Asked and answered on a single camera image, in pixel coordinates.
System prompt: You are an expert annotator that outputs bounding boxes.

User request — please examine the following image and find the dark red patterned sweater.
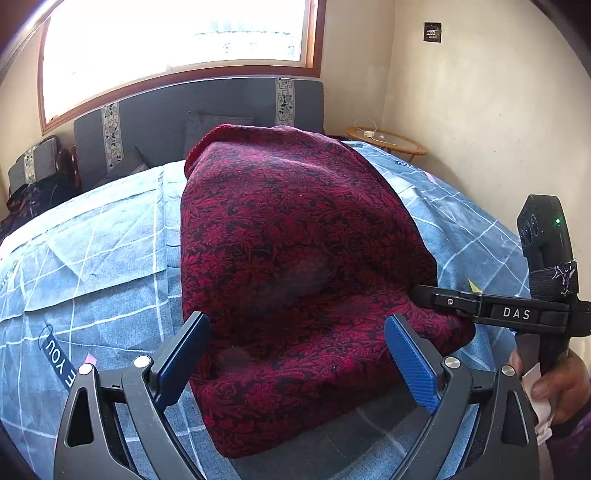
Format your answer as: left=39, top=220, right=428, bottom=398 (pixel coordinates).
left=180, top=124, right=475, bottom=459

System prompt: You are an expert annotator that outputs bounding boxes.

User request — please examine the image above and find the dark clothes pile on chair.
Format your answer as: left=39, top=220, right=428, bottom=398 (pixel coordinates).
left=0, top=173, right=80, bottom=241

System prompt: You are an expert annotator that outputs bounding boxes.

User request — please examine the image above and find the person's right hand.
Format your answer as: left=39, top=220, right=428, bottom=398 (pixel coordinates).
left=531, top=350, right=590, bottom=425

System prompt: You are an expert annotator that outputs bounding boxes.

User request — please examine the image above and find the black label tag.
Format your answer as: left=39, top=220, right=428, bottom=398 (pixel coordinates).
left=37, top=324, right=77, bottom=392

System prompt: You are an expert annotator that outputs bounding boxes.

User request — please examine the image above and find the purple patterned sleeve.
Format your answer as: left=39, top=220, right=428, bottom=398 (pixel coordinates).
left=546, top=405, right=591, bottom=480

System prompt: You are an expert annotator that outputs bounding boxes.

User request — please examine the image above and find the blue checked bed cover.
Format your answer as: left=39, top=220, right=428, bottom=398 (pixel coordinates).
left=1, top=142, right=530, bottom=479

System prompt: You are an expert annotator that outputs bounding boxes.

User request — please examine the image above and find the round wooden side table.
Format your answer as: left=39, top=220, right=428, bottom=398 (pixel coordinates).
left=345, top=120, right=428, bottom=163

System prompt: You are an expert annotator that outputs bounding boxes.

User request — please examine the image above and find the dark grey bed headboard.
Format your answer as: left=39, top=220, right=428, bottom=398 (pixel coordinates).
left=74, top=77, right=324, bottom=191

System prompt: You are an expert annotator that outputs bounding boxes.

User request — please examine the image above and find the grey cushioned wooden chair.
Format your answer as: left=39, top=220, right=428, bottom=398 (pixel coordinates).
left=8, top=136, right=81, bottom=195

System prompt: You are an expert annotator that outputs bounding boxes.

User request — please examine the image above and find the dark grey pillow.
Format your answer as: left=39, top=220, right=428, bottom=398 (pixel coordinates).
left=184, top=112, right=254, bottom=157

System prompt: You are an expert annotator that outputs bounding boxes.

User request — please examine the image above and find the wooden framed window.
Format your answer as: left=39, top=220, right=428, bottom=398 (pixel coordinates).
left=37, top=1, right=327, bottom=133

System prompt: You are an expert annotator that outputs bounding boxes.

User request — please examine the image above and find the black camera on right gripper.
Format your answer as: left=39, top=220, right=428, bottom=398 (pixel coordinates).
left=517, top=194, right=579, bottom=302

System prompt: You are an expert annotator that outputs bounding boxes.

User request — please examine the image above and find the dark wall switch plate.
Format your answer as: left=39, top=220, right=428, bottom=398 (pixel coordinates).
left=423, top=22, right=443, bottom=43

